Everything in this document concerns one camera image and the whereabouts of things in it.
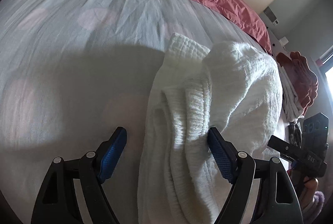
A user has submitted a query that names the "white muslin blanket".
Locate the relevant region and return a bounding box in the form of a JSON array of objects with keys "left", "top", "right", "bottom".
[{"left": 138, "top": 34, "right": 282, "bottom": 223}]

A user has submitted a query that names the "folded white clothes stack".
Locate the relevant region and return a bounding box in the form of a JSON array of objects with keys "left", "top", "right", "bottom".
[{"left": 277, "top": 63, "right": 304, "bottom": 123}]

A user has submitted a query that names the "right hand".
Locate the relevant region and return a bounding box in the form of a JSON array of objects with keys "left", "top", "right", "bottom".
[{"left": 299, "top": 177, "right": 318, "bottom": 209}]

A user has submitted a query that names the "dark floral patterned cloth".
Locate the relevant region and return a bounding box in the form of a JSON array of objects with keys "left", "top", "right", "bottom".
[{"left": 288, "top": 122, "right": 302, "bottom": 148}]

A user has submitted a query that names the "rust red fleece garment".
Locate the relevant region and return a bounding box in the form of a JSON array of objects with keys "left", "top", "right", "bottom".
[{"left": 276, "top": 51, "right": 318, "bottom": 116}]

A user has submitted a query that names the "grey dotted bed sheet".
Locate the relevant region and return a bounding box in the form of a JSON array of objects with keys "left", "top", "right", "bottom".
[{"left": 1, "top": 0, "right": 271, "bottom": 223}]

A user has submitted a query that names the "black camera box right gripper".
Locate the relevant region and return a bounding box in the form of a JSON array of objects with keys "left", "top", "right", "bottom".
[{"left": 301, "top": 113, "right": 328, "bottom": 161}]

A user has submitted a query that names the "wall switch panel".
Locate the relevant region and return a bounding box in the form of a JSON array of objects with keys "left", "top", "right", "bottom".
[{"left": 263, "top": 6, "right": 279, "bottom": 28}]

